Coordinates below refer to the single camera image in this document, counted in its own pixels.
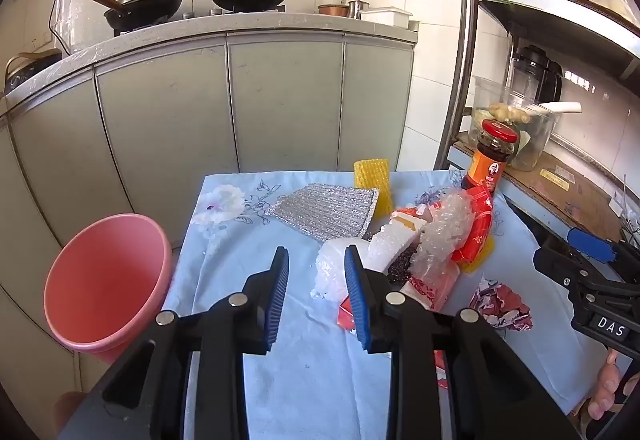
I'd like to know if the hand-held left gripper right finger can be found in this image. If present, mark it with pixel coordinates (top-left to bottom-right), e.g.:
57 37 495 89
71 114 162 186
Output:
344 244 581 440

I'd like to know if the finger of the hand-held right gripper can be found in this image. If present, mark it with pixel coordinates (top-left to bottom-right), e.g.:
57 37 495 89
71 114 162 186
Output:
532 245 640 316
567 227 640 271

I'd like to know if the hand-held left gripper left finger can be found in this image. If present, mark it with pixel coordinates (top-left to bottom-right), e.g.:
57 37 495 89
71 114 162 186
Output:
60 246 291 440

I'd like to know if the steel wool scourer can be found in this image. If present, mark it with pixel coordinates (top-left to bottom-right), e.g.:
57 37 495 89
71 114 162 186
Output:
382 247 426 291

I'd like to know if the pink plastic bucket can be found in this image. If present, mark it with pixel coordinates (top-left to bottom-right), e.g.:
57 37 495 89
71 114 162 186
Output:
43 213 173 365

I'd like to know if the person's right hand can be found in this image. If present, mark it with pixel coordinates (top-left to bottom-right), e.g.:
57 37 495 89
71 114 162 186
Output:
586 349 640 421

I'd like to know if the flat red wrapper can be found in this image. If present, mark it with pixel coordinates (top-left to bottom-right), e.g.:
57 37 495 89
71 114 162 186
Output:
337 293 363 336

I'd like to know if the white plastic bubble bag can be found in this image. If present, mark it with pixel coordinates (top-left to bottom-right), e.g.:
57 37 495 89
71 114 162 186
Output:
310 237 368 303

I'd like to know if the brown cardboard sheet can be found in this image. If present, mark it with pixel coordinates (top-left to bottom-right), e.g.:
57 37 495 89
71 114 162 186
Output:
457 130 621 241

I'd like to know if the white foam block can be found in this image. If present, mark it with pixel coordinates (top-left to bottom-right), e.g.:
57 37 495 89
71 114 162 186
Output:
367 220 426 273

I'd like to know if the crumpled red and white wrapper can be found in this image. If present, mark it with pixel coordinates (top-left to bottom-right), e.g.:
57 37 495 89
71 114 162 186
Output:
470 277 533 332

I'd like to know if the white packet with red print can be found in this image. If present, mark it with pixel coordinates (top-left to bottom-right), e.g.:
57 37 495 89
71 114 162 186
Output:
400 265 463 312

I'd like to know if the red and white snack wrapper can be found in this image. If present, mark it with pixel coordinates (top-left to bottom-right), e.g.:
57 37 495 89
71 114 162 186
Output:
390 205 436 232

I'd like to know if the silver mesh scouring cloth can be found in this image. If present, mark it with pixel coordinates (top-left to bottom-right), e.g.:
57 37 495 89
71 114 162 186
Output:
263 183 381 242

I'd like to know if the light blue floral tablecloth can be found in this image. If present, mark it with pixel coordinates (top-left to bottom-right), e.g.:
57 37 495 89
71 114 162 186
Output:
162 169 621 440

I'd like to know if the clear bubble wrap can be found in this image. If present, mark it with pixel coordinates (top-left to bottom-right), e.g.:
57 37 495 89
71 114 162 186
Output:
410 190 476 278

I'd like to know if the yellow sponge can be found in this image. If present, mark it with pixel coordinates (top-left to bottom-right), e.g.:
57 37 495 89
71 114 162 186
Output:
353 159 394 216

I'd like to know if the clear plastic container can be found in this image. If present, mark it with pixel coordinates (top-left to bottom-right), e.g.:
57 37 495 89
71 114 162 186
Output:
470 76 563 172

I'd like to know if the sauce bottle with red cap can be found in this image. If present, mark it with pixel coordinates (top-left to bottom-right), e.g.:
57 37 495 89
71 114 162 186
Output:
461 119 519 193

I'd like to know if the white ladle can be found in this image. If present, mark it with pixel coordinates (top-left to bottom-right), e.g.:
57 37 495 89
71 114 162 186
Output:
520 101 583 116

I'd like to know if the ginger root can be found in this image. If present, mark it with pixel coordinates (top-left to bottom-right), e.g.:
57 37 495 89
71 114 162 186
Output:
487 103 532 125

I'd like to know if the black blender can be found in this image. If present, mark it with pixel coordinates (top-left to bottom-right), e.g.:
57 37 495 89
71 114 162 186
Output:
505 45 563 106

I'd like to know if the grey kitchen counter cabinet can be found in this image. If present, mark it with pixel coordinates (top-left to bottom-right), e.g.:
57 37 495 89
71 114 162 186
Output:
0 12 418 371

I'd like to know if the metal shelf rack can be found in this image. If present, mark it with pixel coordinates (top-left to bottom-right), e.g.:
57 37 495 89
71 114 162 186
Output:
432 0 640 261

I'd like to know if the white rectangular container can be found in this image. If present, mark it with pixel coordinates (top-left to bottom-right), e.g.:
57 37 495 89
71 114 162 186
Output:
360 7 413 28

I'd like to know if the gas stove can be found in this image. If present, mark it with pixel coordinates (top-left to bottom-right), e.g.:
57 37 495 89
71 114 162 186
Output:
112 4 288 38

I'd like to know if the black wok with lid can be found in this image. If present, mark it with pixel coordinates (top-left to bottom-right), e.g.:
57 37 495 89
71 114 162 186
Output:
90 0 184 32

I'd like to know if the dark cooker with tan handle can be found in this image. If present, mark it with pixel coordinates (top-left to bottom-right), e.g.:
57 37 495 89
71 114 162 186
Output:
4 49 63 96

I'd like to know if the black power cable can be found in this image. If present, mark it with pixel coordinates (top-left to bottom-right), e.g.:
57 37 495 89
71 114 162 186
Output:
48 0 68 56

